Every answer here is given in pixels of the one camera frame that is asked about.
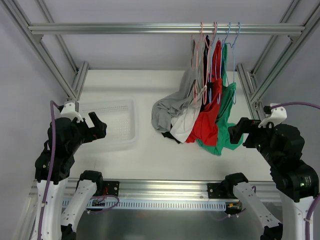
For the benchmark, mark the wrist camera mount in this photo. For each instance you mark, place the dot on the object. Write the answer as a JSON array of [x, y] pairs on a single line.
[[273, 114], [71, 110]]

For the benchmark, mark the pink wire hanger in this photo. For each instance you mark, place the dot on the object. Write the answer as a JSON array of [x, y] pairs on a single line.
[[210, 57], [194, 61]]

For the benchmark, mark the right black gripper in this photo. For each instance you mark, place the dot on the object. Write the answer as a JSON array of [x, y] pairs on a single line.
[[249, 133]]

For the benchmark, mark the black mounting plate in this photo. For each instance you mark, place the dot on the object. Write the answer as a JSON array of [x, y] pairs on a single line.
[[111, 187], [215, 191]]

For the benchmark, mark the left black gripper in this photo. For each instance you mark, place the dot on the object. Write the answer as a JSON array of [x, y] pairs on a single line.
[[85, 130]]

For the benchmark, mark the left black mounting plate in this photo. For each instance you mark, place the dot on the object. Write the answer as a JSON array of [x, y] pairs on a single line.
[[111, 187]]

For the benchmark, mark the white plastic basket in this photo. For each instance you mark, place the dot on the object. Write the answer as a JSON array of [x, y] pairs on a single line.
[[120, 116]]

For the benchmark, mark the red tank top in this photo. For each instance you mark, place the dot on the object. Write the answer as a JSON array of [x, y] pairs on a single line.
[[205, 128]]

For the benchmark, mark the white slotted cable duct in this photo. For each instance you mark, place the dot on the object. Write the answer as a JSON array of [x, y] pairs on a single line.
[[134, 204]]

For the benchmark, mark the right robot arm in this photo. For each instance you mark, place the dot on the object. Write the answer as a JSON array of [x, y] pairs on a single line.
[[298, 183]]

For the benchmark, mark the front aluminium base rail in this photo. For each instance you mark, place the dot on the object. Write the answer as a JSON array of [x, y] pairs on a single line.
[[176, 190]]

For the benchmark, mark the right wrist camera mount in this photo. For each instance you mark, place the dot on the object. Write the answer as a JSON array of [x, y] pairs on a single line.
[[273, 114]]

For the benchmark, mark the white tank top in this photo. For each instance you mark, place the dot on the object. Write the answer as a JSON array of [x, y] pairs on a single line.
[[182, 125]]

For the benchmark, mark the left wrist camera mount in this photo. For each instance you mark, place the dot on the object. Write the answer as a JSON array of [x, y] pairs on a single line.
[[71, 110]]

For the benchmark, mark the grey tank top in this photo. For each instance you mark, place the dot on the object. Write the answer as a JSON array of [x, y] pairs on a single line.
[[174, 104]]

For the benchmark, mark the green tank top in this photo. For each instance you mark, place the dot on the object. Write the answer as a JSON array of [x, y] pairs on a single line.
[[222, 121]]

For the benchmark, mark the aluminium hanging rail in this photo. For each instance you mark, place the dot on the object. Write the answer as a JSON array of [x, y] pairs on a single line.
[[98, 28]]

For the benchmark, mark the black tank top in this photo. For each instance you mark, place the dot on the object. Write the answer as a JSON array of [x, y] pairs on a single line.
[[184, 116]]

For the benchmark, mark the blue wire hanger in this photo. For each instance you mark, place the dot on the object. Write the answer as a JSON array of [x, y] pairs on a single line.
[[232, 46], [217, 58]]

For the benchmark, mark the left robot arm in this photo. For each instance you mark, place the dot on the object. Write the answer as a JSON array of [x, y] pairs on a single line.
[[52, 171]]

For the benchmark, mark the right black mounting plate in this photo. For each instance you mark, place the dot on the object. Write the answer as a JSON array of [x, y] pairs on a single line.
[[215, 191]]

